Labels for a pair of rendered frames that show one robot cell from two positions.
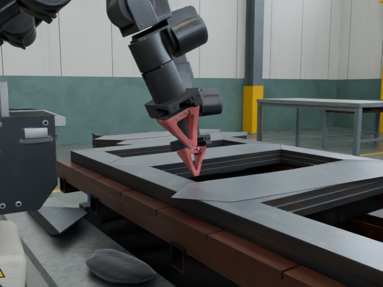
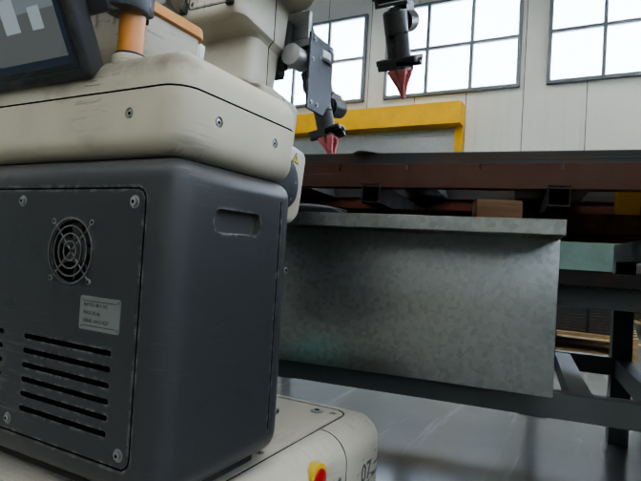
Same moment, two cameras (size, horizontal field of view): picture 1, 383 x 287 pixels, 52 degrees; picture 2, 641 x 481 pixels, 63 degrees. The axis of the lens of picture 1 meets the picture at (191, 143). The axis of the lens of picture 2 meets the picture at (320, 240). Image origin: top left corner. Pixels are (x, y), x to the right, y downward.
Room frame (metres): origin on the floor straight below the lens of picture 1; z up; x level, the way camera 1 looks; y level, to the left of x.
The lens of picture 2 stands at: (-0.30, 0.87, 0.59)
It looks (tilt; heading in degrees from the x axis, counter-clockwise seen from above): 1 degrees up; 327
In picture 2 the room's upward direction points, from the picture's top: 3 degrees clockwise
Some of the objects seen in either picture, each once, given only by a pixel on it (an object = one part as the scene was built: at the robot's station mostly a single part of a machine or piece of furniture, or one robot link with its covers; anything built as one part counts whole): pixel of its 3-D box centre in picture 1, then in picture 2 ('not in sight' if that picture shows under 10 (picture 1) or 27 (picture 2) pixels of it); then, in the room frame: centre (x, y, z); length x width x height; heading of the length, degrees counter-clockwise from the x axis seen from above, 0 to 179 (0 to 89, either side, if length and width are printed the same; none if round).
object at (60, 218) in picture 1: (60, 216); not in sight; (1.17, 0.40, 0.70); 0.39 x 0.12 x 0.04; 35
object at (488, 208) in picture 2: not in sight; (496, 212); (0.48, -0.12, 0.70); 0.10 x 0.06 x 0.05; 50
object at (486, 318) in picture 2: not in sight; (291, 293); (0.91, 0.16, 0.47); 1.30 x 0.04 x 0.35; 35
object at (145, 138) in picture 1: (176, 141); not in sight; (1.98, 0.08, 0.82); 0.80 x 0.40 x 0.06; 125
